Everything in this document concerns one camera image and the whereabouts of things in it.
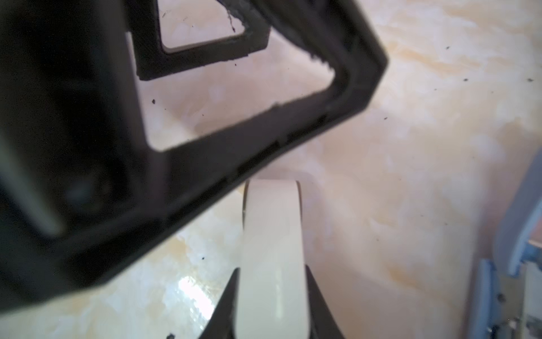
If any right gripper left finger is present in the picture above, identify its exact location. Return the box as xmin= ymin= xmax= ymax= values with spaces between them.
xmin=199 ymin=268 xmax=239 ymax=339

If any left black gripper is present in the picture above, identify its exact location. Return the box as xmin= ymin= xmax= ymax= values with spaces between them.
xmin=0 ymin=0 xmax=141 ymax=314

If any light blue mini stapler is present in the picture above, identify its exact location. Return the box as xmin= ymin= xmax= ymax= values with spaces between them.
xmin=466 ymin=153 xmax=541 ymax=338

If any white mini stapler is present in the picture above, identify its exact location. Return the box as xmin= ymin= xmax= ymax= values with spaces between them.
xmin=233 ymin=179 xmax=311 ymax=338

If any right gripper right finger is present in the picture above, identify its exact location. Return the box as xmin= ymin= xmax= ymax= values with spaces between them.
xmin=305 ymin=265 xmax=345 ymax=339

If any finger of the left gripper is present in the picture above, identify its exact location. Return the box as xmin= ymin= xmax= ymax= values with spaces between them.
xmin=63 ymin=1 xmax=388 ymax=288
xmin=124 ymin=1 xmax=271 ymax=81

